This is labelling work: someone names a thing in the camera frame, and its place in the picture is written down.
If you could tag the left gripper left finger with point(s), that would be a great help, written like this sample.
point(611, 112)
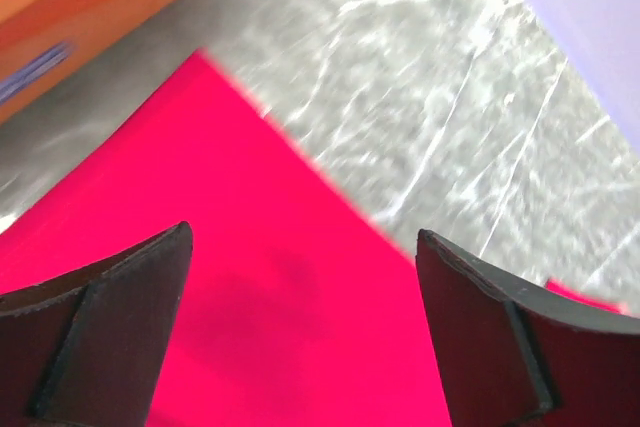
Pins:
point(86, 348)

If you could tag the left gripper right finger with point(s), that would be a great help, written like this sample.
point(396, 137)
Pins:
point(511, 353)

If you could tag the bright pink t shirt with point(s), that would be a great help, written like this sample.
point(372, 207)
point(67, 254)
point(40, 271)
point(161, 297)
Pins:
point(295, 311)

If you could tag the orange plastic basket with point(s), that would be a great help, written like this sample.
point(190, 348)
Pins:
point(44, 41)

